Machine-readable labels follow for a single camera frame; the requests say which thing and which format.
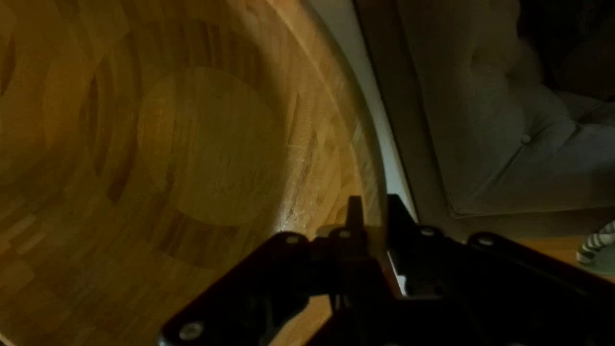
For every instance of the round wooden bowl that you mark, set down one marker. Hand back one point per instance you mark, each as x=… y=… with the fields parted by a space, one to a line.
x=160 y=160

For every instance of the striped white fabric item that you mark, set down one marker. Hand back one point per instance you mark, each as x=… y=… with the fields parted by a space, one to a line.
x=598 y=246

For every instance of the beige tufted cushion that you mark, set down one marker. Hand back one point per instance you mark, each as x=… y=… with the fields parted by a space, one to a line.
x=486 y=127

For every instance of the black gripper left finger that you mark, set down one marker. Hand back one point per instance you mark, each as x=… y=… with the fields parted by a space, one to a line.
x=256 y=281

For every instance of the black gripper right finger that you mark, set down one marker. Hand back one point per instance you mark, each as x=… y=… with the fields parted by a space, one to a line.
x=486 y=289

